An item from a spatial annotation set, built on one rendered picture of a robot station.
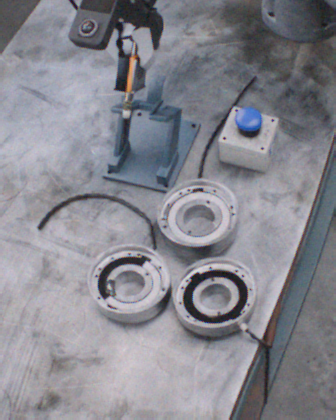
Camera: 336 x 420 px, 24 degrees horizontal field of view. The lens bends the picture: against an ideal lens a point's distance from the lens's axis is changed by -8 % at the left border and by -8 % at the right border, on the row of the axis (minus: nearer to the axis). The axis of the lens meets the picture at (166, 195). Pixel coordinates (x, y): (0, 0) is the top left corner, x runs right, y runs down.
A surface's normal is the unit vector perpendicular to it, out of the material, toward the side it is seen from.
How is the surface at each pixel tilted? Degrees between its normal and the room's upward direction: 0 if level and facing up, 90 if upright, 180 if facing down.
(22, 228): 0
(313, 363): 0
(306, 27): 73
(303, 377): 0
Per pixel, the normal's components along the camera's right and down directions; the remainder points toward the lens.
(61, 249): -0.10, -0.59
